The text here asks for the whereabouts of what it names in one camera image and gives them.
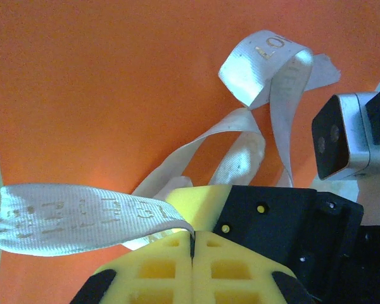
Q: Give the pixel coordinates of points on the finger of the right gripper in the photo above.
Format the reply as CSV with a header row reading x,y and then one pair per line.
x,y
266,215

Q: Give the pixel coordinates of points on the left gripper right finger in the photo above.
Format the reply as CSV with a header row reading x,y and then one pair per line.
x,y
234,272

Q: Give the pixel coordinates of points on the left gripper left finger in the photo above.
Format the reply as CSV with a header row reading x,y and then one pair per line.
x,y
152,272

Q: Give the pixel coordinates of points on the white printed ribbon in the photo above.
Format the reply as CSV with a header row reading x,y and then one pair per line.
x,y
66,218

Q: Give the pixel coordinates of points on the orange wrapping paper sheet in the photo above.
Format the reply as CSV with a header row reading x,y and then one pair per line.
x,y
114,79

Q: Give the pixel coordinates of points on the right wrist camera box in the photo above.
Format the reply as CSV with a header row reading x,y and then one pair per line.
x,y
342,136

